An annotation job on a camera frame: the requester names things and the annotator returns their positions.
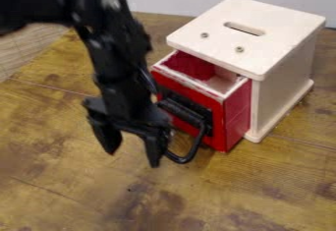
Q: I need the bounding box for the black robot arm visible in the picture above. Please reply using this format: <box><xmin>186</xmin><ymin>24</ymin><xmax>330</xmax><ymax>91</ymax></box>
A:
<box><xmin>0</xmin><ymin>0</ymin><xmax>170</xmax><ymax>167</ymax></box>

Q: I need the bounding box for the white wooden box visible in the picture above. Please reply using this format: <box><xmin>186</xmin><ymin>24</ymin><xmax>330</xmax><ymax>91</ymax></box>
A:
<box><xmin>166</xmin><ymin>0</ymin><xmax>325</xmax><ymax>143</ymax></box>

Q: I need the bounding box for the red drawer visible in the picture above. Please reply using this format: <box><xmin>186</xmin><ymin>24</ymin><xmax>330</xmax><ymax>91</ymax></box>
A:
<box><xmin>150</xmin><ymin>50</ymin><xmax>252</xmax><ymax>152</ymax></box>

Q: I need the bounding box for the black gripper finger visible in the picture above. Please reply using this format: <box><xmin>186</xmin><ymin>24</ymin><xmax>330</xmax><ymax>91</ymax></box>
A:
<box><xmin>142</xmin><ymin>129</ymin><xmax>170</xmax><ymax>168</ymax></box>
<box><xmin>88</xmin><ymin>116</ymin><xmax>122</xmax><ymax>154</ymax></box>

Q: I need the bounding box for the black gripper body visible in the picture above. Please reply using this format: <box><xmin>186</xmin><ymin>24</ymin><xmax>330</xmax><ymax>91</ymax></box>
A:
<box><xmin>81</xmin><ymin>37</ymin><xmax>174</xmax><ymax>138</ymax></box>

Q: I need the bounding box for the black metal drawer handle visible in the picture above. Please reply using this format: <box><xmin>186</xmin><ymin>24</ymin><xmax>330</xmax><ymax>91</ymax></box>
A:
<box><xmin>156</xmin><ymin>87</ymin><xmax>212</xmax><ymax>164</ymax></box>

